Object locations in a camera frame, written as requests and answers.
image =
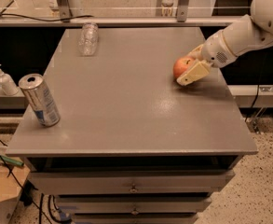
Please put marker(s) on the clear plastic water bottle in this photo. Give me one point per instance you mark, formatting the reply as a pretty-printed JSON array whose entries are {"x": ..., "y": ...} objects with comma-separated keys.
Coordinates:
[{"x": 88, "y": 40}]

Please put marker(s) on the green rod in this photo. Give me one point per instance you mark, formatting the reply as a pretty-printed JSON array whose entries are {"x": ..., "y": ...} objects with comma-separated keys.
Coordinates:
[{"x": 11, "y": 161}]

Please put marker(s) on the silver blue drink can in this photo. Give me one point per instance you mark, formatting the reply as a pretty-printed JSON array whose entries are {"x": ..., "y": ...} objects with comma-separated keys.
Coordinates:
[{"x": 39, "y": 97}]

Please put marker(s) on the left metal bracket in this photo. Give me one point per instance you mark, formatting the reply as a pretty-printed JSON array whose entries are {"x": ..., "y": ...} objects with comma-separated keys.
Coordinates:
[{"x": 64, "y": 9}]

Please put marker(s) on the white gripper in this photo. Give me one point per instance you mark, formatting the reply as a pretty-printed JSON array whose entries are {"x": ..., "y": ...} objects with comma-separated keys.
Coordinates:
[{"x": 214, "y": 50}]

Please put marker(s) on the grey drawer cabinet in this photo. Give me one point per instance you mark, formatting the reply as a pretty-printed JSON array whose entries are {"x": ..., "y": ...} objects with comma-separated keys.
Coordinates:
[{"x": 132, "y": 146}]

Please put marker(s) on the cardboard box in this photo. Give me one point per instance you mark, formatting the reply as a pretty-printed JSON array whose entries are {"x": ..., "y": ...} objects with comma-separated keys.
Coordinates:
[{"x": 10, "y": 193}]

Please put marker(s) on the right metal bracket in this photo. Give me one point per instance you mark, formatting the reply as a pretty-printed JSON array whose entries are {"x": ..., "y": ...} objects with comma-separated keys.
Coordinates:
[{"x": 182, "y": 9}]

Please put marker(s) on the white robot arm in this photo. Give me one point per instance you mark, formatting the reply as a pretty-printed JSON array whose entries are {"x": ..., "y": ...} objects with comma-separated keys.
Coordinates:
[{"x": 250, "y": 32}]

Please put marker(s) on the red apple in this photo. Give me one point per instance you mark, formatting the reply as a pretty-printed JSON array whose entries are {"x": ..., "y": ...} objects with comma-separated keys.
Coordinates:
[{"x": 182, "y": 65}]

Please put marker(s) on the metal bracket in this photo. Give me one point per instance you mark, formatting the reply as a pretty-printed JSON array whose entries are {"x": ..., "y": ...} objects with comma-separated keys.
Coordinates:
[
  {"x": 64, "y": 9},
  {"x": 182, "y": 9}
]

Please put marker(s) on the white pump dispenser bottle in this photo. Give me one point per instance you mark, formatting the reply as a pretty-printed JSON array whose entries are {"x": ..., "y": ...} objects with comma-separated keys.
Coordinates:
[{"x": 7, "y": 84}]

